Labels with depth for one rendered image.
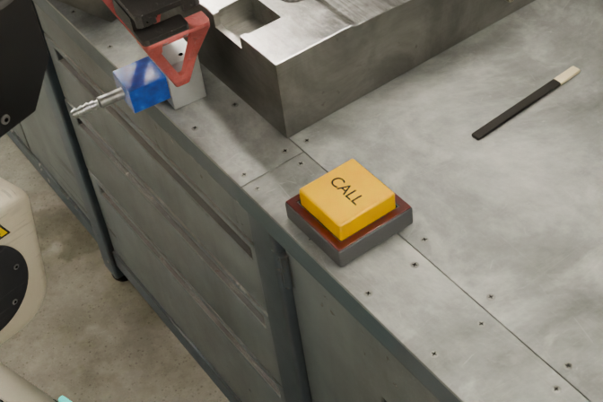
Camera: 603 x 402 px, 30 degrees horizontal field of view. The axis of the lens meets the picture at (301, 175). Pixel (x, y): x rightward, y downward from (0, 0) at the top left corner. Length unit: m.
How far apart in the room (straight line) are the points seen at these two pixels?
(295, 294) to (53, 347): 0.84
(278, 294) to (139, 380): 0.70
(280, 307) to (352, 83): 0.32
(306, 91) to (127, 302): 1.05
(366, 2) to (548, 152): 0.22
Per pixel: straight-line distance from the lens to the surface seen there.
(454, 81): 1.12
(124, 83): 1.11
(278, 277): 1.24
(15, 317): 1.16
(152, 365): 1.95
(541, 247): 0.97
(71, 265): 2.14
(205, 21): 1.05
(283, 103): 1.05
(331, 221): 0.94
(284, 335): 1.33
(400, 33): 1.10
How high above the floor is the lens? 1.51
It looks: 44 degrees down
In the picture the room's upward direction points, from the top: 9 degrees counter-clockwise
